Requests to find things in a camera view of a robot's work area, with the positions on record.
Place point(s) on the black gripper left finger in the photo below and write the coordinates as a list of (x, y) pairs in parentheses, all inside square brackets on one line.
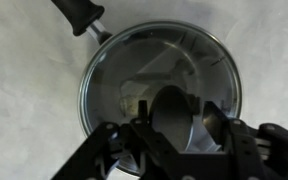
[(102, 151)]

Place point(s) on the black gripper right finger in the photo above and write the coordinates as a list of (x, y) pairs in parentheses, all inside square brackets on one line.
[(255, 154)]

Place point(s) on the black pot with handle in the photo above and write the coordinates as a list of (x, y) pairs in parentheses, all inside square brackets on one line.
[(172, 114)]

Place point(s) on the glass lid with black knob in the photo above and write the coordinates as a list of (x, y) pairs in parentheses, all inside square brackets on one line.
[(136, 63)]

